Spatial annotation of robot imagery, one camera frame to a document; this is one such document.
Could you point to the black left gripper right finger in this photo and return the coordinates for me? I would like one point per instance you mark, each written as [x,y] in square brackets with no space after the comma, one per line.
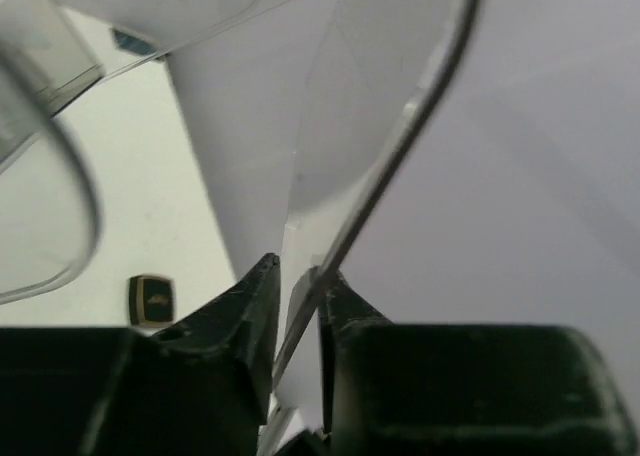
[463,389]

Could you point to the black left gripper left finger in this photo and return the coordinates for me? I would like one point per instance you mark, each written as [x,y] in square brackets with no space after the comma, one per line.
[199,387]

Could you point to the clear acrylic organizer with drawers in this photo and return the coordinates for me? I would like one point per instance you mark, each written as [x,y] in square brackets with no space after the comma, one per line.
[368,85]

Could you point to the black gold-edged compact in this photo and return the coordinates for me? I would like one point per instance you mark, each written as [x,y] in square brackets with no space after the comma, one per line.
[151,301]

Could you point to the blue label sticker right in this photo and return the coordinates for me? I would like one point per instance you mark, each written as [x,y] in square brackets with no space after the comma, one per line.
[132,44]

